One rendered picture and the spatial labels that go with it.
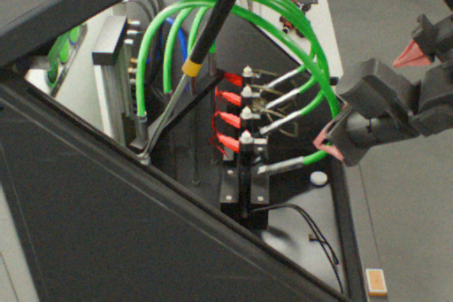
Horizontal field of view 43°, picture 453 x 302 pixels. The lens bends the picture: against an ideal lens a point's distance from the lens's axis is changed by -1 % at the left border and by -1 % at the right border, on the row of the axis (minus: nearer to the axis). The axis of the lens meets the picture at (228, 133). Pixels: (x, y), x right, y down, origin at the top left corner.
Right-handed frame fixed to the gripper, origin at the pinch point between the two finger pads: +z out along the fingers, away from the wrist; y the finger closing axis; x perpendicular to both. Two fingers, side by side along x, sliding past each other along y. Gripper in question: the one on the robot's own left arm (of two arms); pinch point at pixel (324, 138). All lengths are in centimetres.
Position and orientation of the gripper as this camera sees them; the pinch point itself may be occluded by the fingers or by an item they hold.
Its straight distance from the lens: 97.7
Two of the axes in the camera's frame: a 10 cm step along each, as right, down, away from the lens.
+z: -4.6, 1.5, 8.7
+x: 6.1, 7.7, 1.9
